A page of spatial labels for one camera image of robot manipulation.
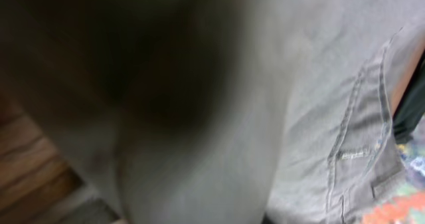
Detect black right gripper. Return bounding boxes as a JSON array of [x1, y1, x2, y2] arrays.
[[392, 53, 424, 144]]

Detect grey shorts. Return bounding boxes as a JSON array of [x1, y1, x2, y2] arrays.
[[1, 0, 424, 223]]

